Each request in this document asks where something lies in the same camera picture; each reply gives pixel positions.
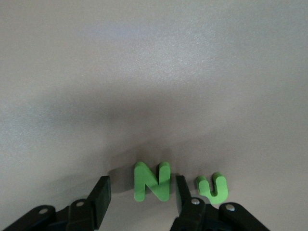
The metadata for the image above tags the green foam letter N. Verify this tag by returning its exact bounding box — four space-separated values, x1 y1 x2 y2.
133 161 171 203

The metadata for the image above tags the green foam letter U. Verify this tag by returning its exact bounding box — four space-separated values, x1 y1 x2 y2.
195 171 229 205

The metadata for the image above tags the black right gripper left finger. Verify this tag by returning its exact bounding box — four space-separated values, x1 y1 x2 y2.
1 175 112 231

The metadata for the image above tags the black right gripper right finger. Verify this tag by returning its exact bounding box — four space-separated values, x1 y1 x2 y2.
168 175 268 231

